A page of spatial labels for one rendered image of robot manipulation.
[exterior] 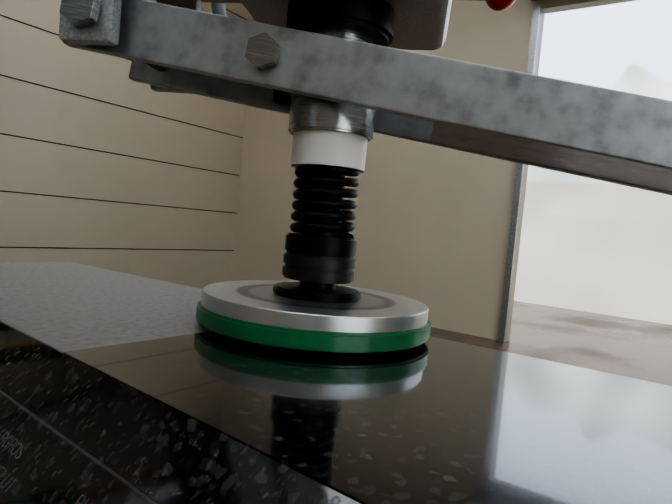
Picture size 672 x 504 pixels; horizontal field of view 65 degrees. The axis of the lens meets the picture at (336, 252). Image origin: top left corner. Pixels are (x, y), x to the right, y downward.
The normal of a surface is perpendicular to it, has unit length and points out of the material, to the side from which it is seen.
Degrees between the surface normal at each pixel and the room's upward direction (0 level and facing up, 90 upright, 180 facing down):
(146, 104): 90
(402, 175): 90
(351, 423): 0
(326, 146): 90
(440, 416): 0
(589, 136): 90
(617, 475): 0
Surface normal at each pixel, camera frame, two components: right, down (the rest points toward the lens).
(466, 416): 0.09, -0.99
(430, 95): -0.14, 0.04
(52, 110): 0.82, 0.11
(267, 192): -0.57, 0.00
